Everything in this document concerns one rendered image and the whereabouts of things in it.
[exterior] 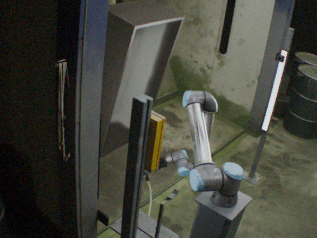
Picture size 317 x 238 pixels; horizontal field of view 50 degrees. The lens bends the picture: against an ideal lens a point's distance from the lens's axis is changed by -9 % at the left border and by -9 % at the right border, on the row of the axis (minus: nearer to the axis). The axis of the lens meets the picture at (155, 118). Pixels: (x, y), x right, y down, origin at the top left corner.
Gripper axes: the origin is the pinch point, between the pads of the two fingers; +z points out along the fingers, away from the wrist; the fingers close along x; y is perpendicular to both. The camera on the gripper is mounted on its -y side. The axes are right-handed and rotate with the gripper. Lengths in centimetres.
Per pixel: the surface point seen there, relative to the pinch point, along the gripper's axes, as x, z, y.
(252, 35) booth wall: 155, -149, -30
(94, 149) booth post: -69, 12, -61
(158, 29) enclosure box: 48, -42, -89
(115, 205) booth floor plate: 1.9, 34.0, 36.0
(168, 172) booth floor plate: 55, -15, 52
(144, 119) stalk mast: -121, -25, -96
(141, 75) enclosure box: 58, -17, -51
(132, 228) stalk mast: -118, -3, -40
